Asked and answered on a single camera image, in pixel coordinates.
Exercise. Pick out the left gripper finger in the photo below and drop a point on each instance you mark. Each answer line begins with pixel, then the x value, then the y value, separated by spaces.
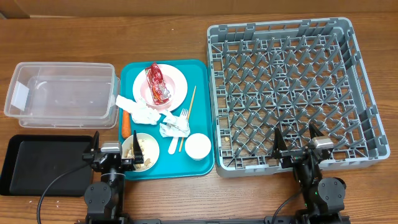
pixel 95 142
pixel 138 156

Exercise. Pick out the clear plastic bin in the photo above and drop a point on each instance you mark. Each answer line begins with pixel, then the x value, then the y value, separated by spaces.
pixel 67 95

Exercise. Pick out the white plastic fork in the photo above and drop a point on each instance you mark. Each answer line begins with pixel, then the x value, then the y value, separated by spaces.
pixel 173 144

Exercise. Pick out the grey dishwasher rack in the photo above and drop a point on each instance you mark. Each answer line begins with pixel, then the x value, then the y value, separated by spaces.
pixel 286 75

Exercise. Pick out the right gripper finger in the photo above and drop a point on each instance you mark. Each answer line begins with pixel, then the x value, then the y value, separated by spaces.
pixel 315 134
pixel 279 145

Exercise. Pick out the black plastic tray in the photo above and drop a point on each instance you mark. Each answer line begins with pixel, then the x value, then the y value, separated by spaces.
pixel 32 162

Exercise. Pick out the pink bowl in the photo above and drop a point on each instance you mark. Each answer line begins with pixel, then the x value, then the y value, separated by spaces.
pixel 146 94

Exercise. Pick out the red snack wrapper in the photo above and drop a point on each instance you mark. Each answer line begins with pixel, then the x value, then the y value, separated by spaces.
pixel 160 93

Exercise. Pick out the white paper cup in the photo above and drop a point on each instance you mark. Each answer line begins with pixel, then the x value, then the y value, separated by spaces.
pixel 197 146

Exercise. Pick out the white napkin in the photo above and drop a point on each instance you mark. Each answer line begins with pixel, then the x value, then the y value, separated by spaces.
pixel 174 126
pixel 139 111

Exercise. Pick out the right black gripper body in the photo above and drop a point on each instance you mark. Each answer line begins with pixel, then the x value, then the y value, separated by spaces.
pixel 295 158

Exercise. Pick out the teal plastic tray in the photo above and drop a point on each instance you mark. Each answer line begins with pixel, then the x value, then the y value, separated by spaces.
pixel 178 164

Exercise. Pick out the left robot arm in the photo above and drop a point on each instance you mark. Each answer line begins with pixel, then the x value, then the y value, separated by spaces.
pixel 105 199

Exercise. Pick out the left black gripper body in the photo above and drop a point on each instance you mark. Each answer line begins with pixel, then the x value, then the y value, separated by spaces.
pixel 127 165

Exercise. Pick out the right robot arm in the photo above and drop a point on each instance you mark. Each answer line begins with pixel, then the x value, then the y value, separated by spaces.
pixel 323 197

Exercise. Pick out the orange carrot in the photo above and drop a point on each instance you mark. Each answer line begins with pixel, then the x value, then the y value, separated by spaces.
pixel 126 125

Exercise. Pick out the cream bowl with nuts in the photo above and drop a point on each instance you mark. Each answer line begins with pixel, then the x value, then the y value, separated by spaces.
pixel 149 147

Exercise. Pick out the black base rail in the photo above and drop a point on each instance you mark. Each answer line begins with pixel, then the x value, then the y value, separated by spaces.
pixel 199 221

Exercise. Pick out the wooden chopstick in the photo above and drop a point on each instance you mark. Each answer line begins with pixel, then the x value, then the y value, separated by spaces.
pixel 188 117

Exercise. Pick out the white round plate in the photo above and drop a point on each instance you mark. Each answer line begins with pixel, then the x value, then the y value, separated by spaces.
pixel 176 75

